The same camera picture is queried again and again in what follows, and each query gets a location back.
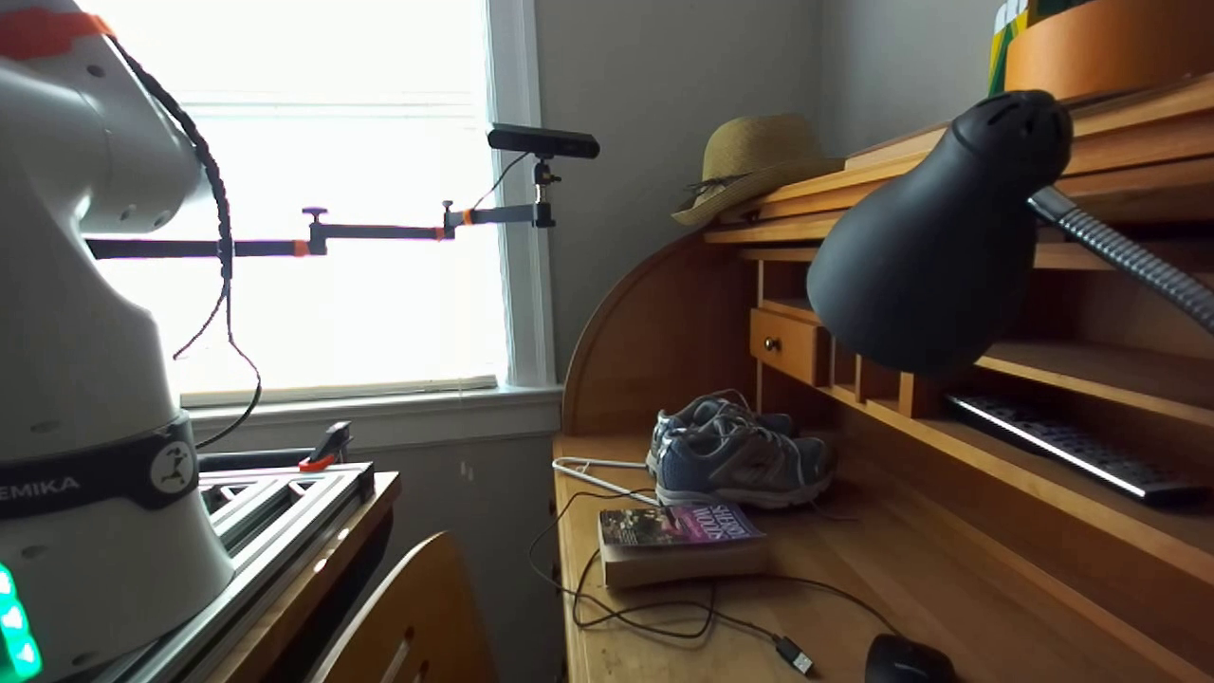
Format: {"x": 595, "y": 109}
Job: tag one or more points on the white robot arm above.
{"x": 106, "y": 539}

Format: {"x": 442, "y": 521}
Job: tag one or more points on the black computer keyboard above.
{"x": 1084, "y": 454}

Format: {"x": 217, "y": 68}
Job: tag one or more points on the grey blue sneaker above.
{"x": 719, "y": 450}

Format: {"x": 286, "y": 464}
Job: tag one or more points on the thick paperback book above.
{"x": 671, "y": 544}

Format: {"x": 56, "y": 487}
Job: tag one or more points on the straw hat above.
{"x": 750, "y": 158}

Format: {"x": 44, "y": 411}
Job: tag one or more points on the black desk lamp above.
{"x": 930, "y": 266}

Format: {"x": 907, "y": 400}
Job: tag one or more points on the wooden chair back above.
{"x": 424, "y": 622}

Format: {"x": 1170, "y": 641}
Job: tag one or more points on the black computer mouse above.
{"x": 903, "y": 660}

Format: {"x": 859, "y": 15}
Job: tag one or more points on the orange round container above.
{"x": 1108, "y": 47}

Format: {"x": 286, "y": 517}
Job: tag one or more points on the black camera on boom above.
{"x": 544, "y": 142}

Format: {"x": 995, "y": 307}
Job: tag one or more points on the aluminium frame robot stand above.
{"x": 296, "y": 529}

